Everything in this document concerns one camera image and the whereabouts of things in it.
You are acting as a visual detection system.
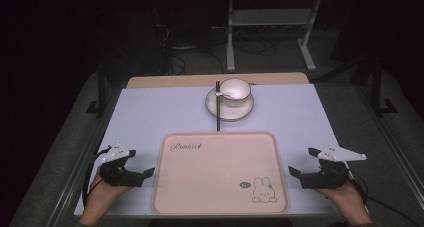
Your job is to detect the black metal stand leg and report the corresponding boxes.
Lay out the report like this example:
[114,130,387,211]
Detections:
[85,61,108,119]
[369,55,399,117]

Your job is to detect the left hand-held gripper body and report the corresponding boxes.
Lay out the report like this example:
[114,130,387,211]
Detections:
[98,141,145,188]

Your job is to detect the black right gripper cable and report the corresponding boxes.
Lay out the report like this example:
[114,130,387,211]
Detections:
[345,160,424,227]

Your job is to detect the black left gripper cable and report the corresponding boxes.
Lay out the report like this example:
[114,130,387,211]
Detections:
[81,146,112,208]

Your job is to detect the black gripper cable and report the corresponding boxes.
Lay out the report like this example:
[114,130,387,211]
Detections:
[345,160,424,227]
[81,146,112,208]

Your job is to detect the black chopstick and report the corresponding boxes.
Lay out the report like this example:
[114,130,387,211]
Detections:
[215,80,220,132]
[217,80,222,132]

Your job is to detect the beige tray with rabbit print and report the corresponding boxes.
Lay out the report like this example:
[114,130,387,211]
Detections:
[150,131,290,217]

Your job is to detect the white metal stand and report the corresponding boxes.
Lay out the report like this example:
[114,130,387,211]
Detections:
[225,0,323,73]

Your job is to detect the person's left hand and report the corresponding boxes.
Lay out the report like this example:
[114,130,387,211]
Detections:
[86,172,133,212]

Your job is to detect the white saucer plate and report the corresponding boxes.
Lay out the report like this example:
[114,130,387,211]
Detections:
[204,86,255,123]

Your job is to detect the black floor cables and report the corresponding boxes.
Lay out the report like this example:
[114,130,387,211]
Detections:
[231,33,279,59]
[153,5,225,76]

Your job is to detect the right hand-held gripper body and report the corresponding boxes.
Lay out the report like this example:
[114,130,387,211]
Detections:
[299,144,368,190]

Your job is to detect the pale blue table mat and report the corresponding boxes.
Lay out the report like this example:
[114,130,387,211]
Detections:
[73,83,370,219]

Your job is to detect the white spoon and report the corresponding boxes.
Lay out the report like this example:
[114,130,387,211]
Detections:
[214,90,242,100]

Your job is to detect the white bowl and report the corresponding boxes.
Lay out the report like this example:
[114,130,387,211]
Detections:
[218,78,252,109]

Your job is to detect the person's right hand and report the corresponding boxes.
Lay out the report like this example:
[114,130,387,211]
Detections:
[314,178,370,219]

